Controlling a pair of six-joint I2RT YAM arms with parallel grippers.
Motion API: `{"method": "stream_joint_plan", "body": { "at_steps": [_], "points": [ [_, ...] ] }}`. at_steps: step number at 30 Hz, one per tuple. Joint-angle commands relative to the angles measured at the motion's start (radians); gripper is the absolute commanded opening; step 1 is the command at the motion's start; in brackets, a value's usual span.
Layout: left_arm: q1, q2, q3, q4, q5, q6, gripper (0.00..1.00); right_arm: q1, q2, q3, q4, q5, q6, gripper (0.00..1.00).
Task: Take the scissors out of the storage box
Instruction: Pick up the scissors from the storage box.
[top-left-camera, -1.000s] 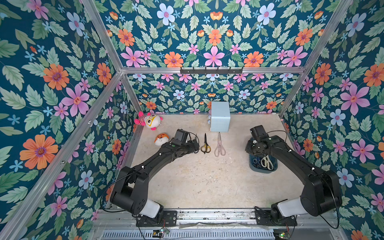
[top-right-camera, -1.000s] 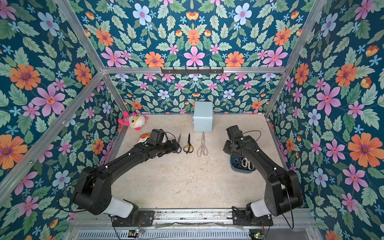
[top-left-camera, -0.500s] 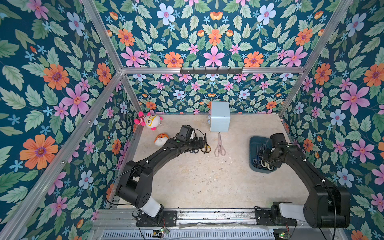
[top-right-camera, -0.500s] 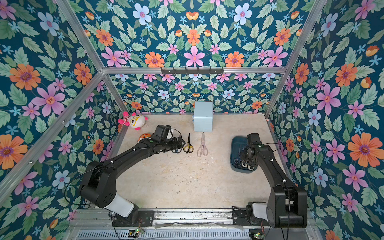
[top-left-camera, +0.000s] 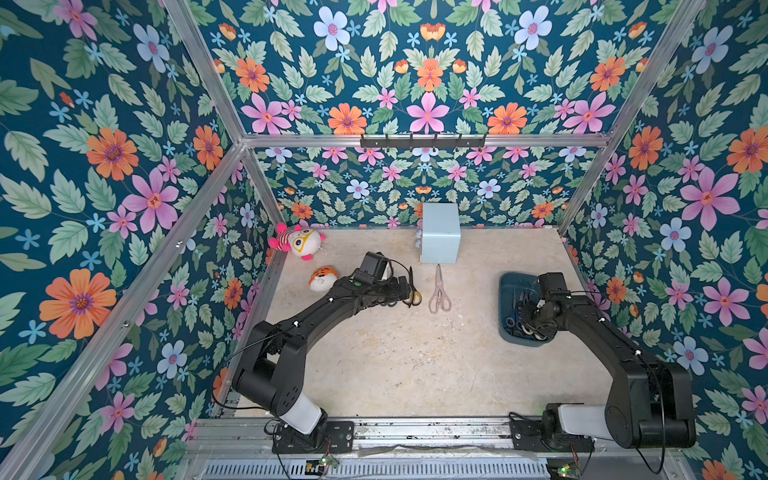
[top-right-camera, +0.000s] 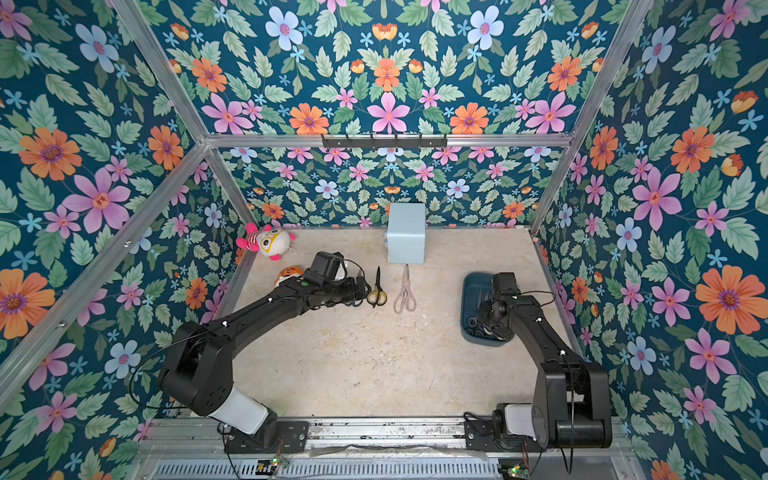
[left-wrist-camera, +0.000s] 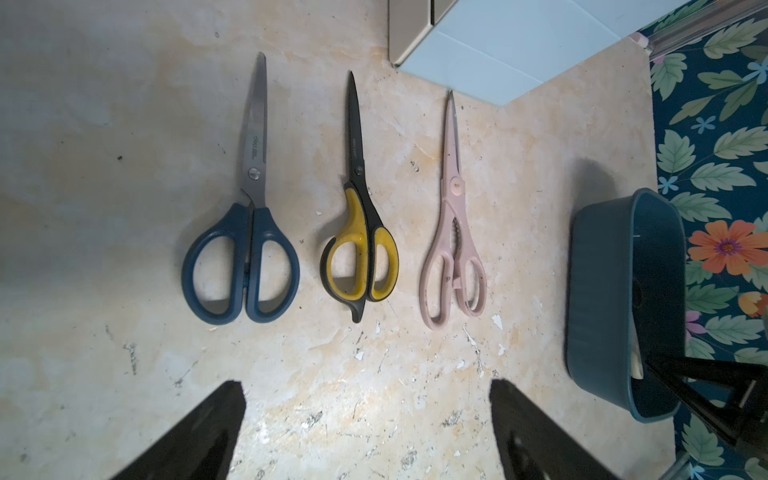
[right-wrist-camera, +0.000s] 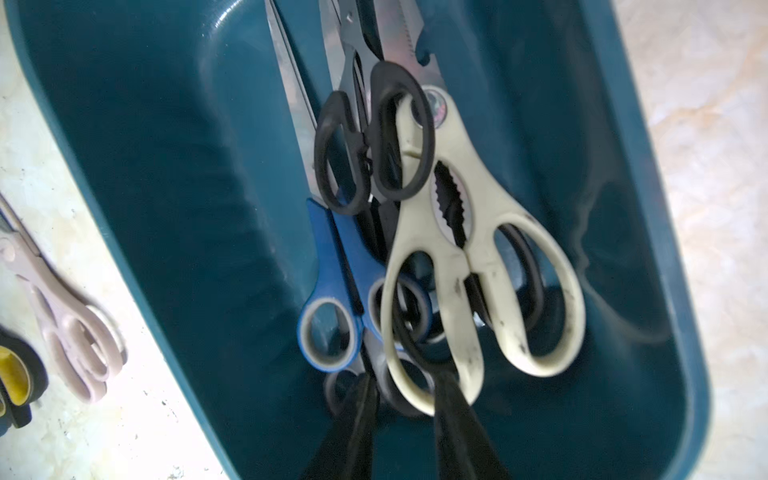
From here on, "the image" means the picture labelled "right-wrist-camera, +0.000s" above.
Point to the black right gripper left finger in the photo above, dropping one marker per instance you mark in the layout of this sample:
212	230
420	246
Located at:
346	452

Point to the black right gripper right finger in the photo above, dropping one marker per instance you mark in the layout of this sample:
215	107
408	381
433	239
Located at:
463	448

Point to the blue grey handled scissors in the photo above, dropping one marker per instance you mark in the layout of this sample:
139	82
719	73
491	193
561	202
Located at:
333	320

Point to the cream kitchen scissors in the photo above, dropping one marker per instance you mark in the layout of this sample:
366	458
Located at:
399	26

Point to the pink kitchen scissors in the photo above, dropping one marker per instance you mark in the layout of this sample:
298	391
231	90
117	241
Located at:
80	344

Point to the yellow black handled scissors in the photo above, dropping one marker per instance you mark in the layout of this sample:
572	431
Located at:
23	379

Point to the teal plastic storage box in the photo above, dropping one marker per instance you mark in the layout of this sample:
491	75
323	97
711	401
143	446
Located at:
172	118

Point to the small all black scissors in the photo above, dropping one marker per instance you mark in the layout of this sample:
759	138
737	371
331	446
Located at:
369	89

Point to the black grey handled scissors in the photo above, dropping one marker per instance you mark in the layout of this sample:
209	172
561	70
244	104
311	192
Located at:
423	322

